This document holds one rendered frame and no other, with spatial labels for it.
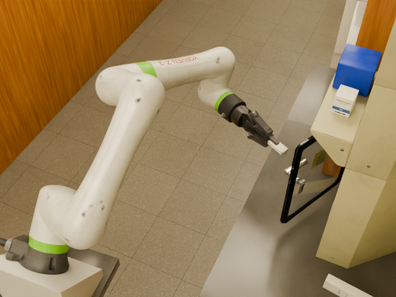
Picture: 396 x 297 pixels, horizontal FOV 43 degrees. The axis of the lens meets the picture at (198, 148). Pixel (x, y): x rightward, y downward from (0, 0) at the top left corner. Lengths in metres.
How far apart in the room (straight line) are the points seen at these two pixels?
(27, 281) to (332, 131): 0.94
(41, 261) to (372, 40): 1.17
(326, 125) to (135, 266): 1.71
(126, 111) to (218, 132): 2.05
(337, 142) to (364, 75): 0.21
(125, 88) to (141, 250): 1.59
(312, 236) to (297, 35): 2.70
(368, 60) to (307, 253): 0.70
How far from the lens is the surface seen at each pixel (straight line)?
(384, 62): 1.20
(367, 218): 1.58
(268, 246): 1.81
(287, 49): 4.17
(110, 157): 1.41
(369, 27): 1.60
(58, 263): 1.62
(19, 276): 1.56
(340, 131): 1.39
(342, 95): 1.40
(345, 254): 1.75
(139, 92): 1.41
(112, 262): 1.78
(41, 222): 1.58
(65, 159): 3.37
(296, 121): 2.21
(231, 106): 1.81
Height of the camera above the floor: 2.47
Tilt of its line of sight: 48 degrees down
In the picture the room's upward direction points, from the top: straight up
